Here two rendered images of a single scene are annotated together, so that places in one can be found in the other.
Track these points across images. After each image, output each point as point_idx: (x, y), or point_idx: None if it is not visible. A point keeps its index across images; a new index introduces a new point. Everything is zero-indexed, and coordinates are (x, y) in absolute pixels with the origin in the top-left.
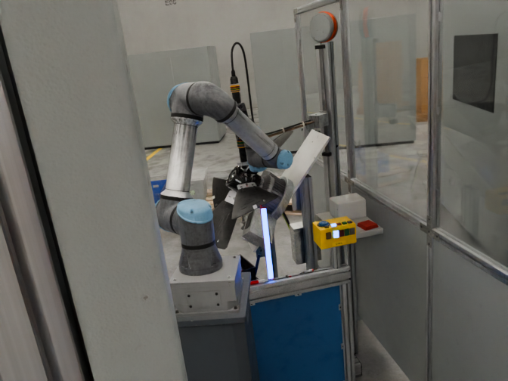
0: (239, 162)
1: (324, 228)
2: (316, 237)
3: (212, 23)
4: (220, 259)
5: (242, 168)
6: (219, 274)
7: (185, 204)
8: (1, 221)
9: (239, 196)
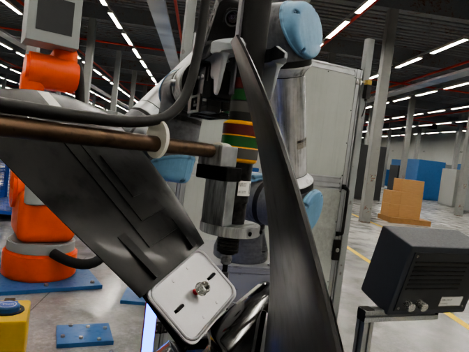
0: (245, 220)
1: (17, 300)
2: (26, 341)
3: None
4: (215, 242)
5: (250, 290)
6: (211, 244)
7: (258, 173)
8: None
9: (231, 304)
